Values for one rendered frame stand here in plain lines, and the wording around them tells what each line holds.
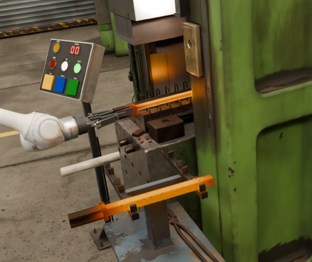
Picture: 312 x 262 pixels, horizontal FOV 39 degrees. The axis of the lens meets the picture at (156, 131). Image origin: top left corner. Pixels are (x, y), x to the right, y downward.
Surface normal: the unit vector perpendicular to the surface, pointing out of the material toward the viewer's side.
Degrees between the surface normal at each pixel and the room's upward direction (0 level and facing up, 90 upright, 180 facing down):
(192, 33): 90
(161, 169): 90
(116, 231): 0
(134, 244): 0
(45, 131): 69
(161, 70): 90
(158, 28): 90
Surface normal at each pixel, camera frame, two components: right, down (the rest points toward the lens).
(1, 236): -0.11, -0.91
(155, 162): 0.40, 0.33
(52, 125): 0.40, 0.03
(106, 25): 0.11, 0.40
